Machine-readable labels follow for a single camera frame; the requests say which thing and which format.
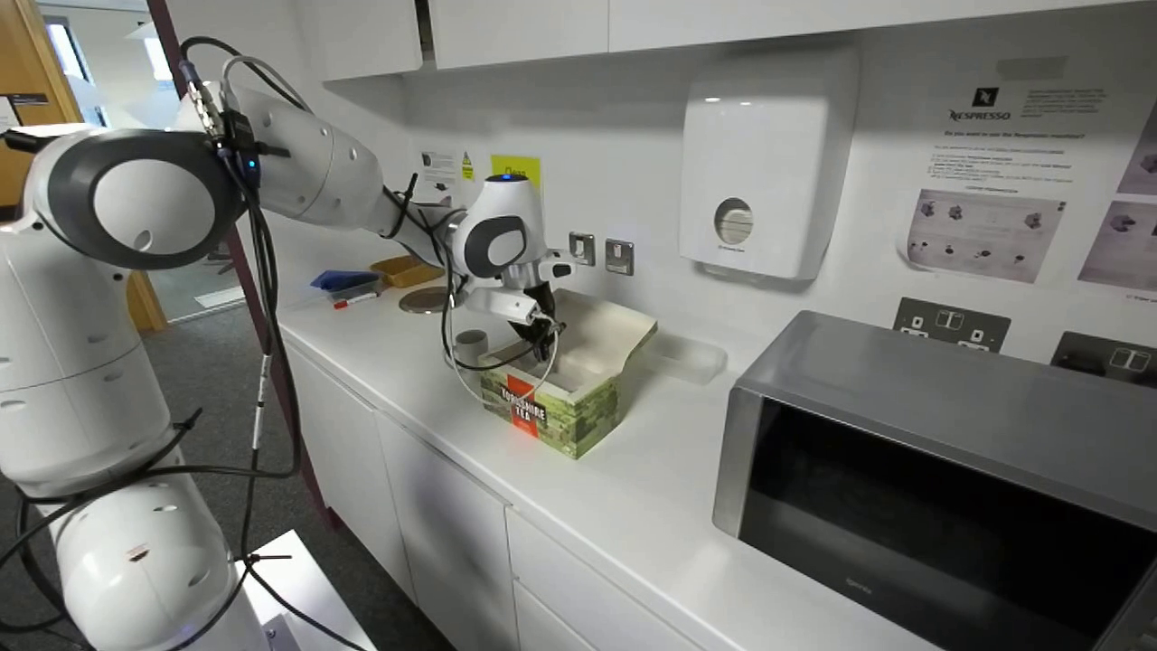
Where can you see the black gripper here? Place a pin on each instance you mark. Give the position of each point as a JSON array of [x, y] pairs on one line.
[[521, 305]]

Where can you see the coffee instruction poster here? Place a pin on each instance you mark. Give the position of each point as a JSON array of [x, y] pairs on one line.
[[1038, 149]]

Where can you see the white upper cabinets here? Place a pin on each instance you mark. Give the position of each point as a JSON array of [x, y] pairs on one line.
[[378, 37]]

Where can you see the white ceramic mug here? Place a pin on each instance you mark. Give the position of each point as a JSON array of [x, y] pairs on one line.
[[472, 347]]

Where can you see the round steel drain tray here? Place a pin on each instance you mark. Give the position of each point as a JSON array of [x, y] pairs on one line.
[[426, 300]]

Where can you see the white lower cabinets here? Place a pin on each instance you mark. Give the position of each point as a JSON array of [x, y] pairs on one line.
[[478, 570]]

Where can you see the black double socket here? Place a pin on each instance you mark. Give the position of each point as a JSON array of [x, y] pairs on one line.
[[945, 322]]

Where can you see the green tea bag box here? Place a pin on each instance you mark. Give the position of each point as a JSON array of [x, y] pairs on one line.
[[586, 388]]

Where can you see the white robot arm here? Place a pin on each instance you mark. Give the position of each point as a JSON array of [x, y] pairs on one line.
[[85, 427]]

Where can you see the wall switch plate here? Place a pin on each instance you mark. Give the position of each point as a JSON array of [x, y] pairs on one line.
[[619, 254], [584, 248]]

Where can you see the silver microwave oven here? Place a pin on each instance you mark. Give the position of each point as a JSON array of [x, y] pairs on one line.
[[979, 499]]

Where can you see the left wall switch plate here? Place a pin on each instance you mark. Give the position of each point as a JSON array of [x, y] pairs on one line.
[[584, 248]]

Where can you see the white cabinets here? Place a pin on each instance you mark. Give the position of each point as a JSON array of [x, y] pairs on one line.
[[478, 570], [378, 37]]

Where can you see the blue cloth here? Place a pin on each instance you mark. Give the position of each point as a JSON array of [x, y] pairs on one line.
[[345, 282]]

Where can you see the right wall switch plate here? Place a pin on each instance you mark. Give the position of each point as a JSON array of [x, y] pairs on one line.
[[619, 254]]

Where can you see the white paper towel dispenser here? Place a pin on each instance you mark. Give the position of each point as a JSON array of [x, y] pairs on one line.
[[750, 181]]

